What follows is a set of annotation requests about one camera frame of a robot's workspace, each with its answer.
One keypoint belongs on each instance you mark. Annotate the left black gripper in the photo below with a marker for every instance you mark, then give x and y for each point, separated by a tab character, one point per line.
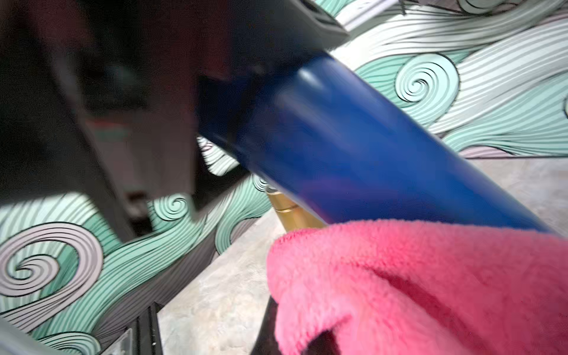
99	97

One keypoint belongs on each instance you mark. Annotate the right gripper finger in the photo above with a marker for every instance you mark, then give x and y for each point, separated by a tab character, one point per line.
266	343

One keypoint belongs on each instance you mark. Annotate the pink microfiber cloth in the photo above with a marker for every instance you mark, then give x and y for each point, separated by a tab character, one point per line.
401	287

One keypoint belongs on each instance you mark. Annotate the blue thermos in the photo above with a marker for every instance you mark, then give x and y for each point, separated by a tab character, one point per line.
318	133

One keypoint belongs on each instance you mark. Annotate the gold thermos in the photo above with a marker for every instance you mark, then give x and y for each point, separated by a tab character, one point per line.
292	216

